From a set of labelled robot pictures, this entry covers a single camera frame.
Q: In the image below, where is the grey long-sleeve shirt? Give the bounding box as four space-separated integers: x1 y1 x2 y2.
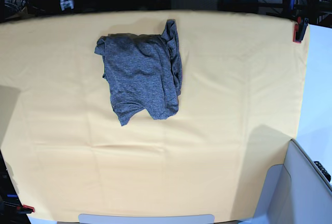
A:
94 19 183 125

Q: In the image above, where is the black round arm base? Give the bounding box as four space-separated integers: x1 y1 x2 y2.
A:
217 0 259 13

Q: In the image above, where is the red black clamp right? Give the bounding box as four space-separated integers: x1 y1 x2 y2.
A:
293 17 309 44

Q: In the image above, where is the red black clamp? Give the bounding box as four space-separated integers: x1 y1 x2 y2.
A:
16 205 35 214
293 17 309 44

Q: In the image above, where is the yellow table cloth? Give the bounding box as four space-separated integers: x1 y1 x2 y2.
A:
1 11 310 222

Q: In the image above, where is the black remote on bin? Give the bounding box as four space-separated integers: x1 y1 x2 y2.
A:
314 161 331 182

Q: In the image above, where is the white storage bin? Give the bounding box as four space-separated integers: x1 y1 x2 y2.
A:
251 140 331 223

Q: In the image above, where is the red black clamp left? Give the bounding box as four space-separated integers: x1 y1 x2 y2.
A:
16 205 35 214

